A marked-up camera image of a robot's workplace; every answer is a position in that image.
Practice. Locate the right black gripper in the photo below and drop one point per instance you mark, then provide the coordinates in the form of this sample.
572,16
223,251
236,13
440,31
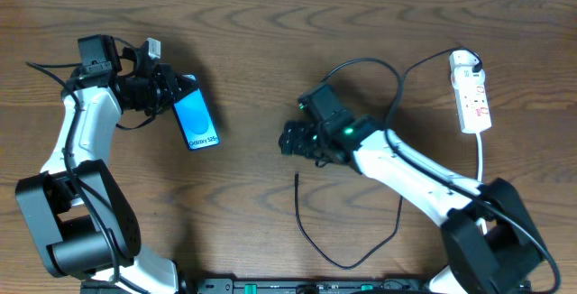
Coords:
297,138

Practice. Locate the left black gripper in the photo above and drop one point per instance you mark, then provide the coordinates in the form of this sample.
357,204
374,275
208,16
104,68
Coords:
169,88

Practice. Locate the blue Galaxy smartphone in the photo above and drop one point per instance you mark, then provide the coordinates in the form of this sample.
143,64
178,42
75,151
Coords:
195,121

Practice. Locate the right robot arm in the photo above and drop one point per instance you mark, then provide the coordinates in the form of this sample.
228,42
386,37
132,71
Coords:
490,240

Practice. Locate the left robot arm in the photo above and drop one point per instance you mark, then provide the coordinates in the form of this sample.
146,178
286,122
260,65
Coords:
80,221

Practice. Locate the white USB charger plug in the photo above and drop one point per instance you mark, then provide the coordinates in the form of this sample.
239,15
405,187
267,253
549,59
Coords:
464,58

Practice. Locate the white power strip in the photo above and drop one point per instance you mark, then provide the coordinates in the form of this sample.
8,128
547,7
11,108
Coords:
471,100

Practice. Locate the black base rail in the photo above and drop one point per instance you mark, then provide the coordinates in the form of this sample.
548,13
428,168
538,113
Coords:
228,286

